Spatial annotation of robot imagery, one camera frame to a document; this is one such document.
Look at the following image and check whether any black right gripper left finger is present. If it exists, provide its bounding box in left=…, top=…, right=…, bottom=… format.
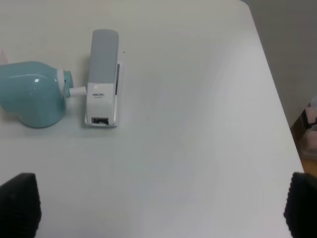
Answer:
left=0, top=173, right=41, bottom=238

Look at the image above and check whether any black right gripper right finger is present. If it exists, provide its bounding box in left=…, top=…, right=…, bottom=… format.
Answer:
left=284, top=172, right=317, bottom=238

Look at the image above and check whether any teal crank pencil sharpener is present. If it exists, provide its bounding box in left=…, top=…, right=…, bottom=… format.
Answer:
left=0, top=61, right=87, bottom=128

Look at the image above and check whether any white and grey stapler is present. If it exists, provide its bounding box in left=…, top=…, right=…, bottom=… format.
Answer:
left=85, top=29, right=124, bottom=127

